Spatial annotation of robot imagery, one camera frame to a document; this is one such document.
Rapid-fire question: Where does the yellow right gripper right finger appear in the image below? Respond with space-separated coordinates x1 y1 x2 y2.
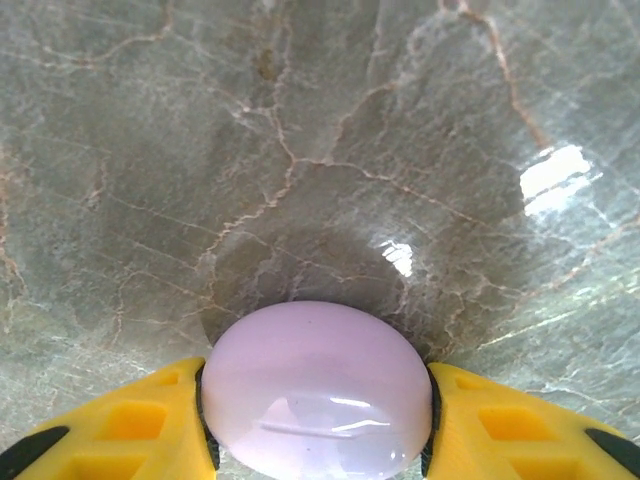
422 360 640 480

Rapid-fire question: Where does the purple earbud charging case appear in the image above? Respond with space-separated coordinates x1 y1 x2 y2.
200 299 435 480

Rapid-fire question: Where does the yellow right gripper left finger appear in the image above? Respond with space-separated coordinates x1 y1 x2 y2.
0 355 221 480

